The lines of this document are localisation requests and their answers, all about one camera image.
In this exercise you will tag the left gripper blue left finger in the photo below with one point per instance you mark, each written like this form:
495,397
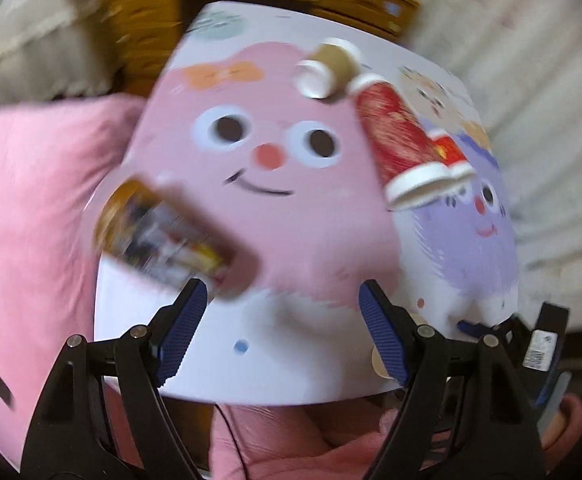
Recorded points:
145,357

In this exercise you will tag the white floral curtain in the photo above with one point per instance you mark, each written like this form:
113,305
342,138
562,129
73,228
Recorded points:
521,61

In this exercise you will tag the brown sleeve paper cup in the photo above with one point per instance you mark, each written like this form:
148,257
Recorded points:
327,70

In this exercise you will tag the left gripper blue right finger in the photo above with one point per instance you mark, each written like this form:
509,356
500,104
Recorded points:
414,355

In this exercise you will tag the small red paper cup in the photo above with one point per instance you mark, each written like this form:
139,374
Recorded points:
452,155

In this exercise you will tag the pink quilted blanket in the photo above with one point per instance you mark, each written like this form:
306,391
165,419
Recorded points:
52,157

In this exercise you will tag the tall red paper cup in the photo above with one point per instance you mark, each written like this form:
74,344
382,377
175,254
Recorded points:
411,171

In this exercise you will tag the cartoon monster tablecloth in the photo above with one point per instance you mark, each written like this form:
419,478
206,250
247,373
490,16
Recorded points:
292,179

